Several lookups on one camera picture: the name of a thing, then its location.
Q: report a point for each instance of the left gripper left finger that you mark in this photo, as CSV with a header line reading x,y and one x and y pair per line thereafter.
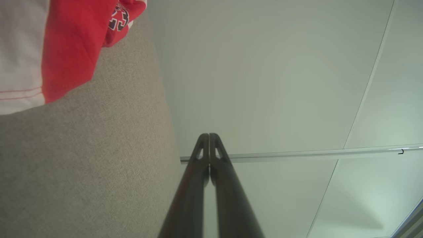
x,y
190,198

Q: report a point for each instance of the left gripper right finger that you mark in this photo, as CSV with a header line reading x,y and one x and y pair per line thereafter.
x,y
231,205

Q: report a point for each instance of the red shorts with white trim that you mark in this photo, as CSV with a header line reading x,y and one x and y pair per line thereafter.
x,y
66,49

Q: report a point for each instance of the aluminium partition rail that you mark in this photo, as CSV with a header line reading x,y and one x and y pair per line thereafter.
x,y
297,154

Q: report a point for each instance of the grey metal partition post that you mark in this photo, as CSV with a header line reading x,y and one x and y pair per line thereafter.
x,y
413,221

